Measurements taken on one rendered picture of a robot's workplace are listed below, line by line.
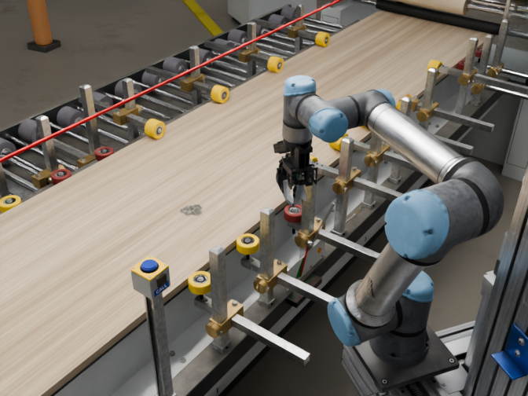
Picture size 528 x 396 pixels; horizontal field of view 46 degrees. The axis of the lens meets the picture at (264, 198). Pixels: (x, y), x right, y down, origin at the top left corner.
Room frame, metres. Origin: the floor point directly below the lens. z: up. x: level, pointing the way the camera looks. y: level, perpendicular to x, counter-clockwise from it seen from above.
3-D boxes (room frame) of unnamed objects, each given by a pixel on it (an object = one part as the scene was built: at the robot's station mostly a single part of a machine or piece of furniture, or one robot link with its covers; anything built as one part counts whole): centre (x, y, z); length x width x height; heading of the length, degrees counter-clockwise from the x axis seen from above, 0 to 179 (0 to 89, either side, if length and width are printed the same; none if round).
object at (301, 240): (1.85, -0.17, 0.84); 0.14 x 0.06 x 0.05; 144
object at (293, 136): (1.36, -0.08, 1.54); 0.08 x 0.08 x 0.05
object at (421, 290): (1.13, -0.35, 1.20); 0.13 x 0.12 x 0.14; 118
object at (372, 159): (2.25, -0.47, 0.94); 0.14 x 0.06 x 0.05; 144
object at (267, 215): (1.62, -0.01, 0.87); 0.04 x 0.04 x 0.48; 54
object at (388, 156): (2.23, -0.52, 0.95); 0.50 x 0.04 x 0.04; 54
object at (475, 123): (2.60, -0.87, 0.94); 0.37 x 0.03 x 0.03; 54
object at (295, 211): (1.91, -0.11, 0.85); 0.08 x 0.08 x 0.11
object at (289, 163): (1.35, -0.08, 1.46); 0.09 x 0.08 x 0.12; 21
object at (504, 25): (3.44, -1.33, 0.88); 0.04 x 0.04 x 0.48; 54
